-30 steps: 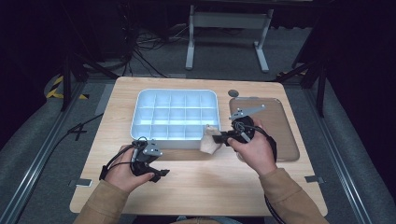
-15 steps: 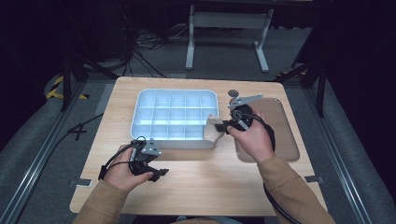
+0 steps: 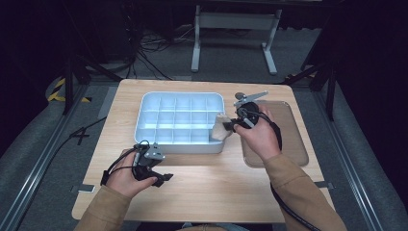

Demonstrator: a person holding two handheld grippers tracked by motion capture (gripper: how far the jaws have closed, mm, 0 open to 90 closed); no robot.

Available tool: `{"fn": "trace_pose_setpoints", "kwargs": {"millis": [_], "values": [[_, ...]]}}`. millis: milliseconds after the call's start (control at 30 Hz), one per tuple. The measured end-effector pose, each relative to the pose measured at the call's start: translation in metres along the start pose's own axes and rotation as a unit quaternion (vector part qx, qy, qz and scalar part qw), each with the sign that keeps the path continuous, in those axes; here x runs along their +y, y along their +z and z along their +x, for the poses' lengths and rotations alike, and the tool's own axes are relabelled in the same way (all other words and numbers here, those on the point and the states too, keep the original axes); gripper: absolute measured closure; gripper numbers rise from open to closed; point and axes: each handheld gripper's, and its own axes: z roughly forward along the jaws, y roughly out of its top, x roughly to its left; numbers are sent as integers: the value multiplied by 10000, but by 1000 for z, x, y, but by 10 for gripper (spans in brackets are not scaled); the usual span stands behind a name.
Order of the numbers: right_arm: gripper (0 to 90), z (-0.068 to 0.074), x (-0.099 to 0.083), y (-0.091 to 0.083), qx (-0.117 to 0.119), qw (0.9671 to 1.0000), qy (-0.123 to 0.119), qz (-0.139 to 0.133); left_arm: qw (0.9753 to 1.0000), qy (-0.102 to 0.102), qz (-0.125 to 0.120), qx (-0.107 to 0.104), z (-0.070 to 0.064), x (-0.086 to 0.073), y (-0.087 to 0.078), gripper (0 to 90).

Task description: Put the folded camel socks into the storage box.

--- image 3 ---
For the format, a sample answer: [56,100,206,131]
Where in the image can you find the person's right hand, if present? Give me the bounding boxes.
[233,104,283,164]

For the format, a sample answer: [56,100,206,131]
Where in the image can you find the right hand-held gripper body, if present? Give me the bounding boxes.
[233,90,269,130]

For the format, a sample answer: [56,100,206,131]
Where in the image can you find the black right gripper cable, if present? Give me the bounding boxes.
[239,107,322,231]

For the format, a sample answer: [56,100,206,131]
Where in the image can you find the brown plastic tray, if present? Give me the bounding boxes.
[240,100,310,168]

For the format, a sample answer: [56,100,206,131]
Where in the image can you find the white divided storage box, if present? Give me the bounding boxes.
[134,90,226,155]

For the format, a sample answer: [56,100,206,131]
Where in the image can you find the bundle of floor cables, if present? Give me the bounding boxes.
[126,3,195,81]

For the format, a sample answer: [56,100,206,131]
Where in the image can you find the black wrist strap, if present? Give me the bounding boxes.
[99,169,111,187]

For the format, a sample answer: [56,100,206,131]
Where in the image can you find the grey metal stand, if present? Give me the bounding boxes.
[191,4,283,77]

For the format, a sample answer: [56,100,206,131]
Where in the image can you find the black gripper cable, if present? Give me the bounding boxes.
[239,107,322,231]
[108,140,151,177]

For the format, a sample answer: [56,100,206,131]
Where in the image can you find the aluminium floor rail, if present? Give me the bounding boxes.
[311,90,384,231]
[0,84,89,231]

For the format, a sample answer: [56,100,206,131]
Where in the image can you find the person's left hand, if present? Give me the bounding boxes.
[105,148,159,199]

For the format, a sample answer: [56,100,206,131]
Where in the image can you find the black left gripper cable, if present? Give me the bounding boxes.
[108,140,151,177]

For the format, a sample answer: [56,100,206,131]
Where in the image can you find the black floor cable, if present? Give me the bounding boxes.
[47,116,108,153]

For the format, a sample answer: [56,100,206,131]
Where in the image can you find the black tripod stand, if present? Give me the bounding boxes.
[282,61,339,122]
[62,53,123,116]

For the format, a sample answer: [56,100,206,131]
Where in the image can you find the grey tape strip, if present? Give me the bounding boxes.
[314,180,335,190]
[76,183,96,194]

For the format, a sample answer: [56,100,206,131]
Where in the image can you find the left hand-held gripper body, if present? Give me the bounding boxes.
[132,142,166,181]

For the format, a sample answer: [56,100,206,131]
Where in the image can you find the yellow black floor tape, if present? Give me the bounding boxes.
[46,78,93,104]

